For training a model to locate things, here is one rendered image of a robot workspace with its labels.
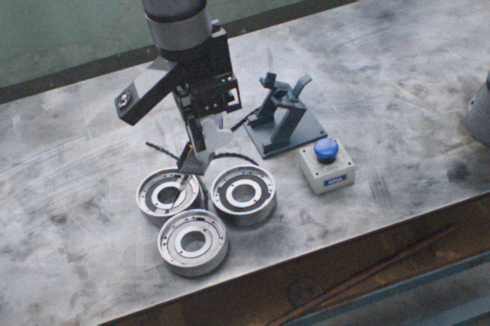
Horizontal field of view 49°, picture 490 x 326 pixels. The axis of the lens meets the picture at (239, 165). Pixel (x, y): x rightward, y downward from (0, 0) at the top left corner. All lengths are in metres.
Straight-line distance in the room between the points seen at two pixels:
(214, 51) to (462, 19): 0.73
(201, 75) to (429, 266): 0.63
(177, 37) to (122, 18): 1.85
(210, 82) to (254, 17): 1.95
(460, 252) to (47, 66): 1.96
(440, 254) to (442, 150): 0.26
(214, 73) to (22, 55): 1.91
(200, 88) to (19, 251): 0.45
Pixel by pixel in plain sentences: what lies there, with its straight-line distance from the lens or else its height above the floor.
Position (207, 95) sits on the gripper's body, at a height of 1.06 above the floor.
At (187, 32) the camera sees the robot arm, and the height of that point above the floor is 1.16.
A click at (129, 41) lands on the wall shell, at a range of 2.55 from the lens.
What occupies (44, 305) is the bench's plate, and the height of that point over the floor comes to 0.80.
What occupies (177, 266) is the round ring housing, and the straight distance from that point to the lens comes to 0.81.
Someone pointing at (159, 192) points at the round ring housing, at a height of 0.83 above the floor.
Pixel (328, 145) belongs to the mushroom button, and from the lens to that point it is 0.87.
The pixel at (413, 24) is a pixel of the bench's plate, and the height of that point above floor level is 0.80.
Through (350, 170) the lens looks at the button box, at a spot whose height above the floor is 0.84.
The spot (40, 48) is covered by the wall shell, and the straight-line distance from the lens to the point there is 2.54.
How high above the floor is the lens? 1.50
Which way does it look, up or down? 47 degrees down
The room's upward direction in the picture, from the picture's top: 11 degrees counter-clockwise
